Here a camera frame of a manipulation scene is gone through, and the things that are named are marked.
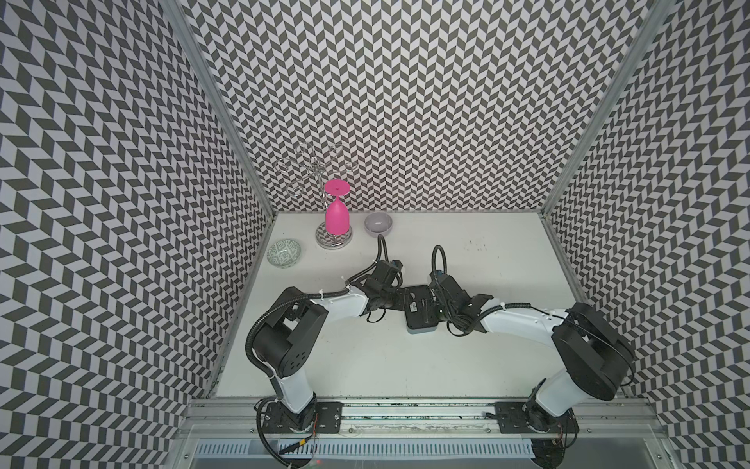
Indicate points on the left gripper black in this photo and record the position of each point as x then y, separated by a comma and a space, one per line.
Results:
401, 300

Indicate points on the blue alarm clock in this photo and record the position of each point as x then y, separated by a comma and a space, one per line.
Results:
421, 313

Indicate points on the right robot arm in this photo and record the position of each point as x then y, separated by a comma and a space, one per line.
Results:
595, 357

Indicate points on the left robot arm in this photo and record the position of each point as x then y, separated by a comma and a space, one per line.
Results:
282, 340

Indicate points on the grey small bowl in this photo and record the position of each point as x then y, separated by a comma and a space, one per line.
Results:
378, 224

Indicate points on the pink wine glass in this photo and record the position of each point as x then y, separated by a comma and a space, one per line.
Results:
337, 216

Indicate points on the green patterned dish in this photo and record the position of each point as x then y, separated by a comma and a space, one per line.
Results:
284, 253

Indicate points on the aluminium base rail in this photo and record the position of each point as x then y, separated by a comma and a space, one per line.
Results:
379, 433

